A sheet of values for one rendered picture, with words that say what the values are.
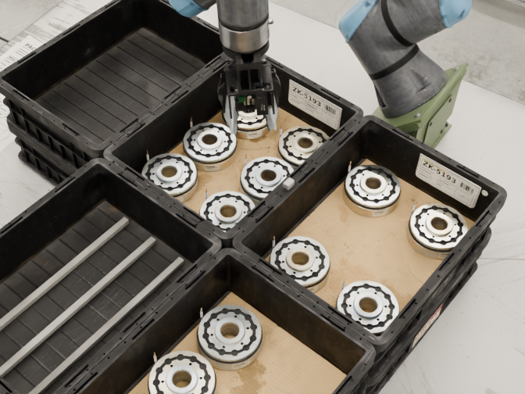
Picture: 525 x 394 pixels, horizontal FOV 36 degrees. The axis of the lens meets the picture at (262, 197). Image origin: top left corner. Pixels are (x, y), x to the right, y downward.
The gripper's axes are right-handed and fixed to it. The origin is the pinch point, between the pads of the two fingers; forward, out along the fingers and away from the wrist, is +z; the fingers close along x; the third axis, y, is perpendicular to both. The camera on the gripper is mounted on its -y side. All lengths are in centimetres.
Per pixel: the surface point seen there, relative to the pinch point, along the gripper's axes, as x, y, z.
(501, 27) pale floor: 103, -145, 107
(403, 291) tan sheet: 22.6, 24.7, 18.9
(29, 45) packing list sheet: -50, -59, 26
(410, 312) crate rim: 20.8, 34.8, 8.8
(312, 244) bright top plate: 8.3, 15.9, 14.8
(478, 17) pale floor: 96, -152, 107
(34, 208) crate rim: -37.4, 10.2, 4.5
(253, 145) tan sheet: 0.2, -11.1, 17.1
